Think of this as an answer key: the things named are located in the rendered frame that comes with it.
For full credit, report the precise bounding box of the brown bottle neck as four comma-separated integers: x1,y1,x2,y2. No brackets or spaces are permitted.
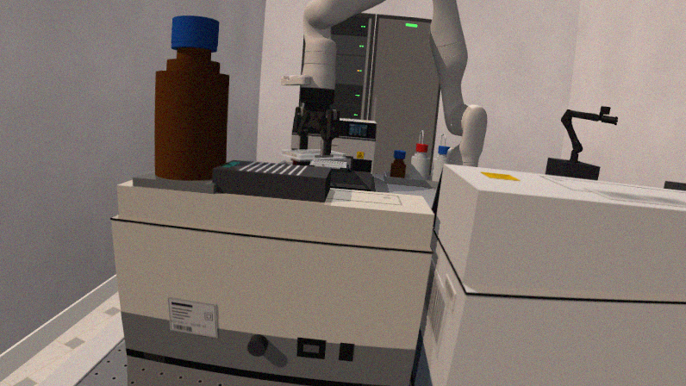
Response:
177,47,211,61

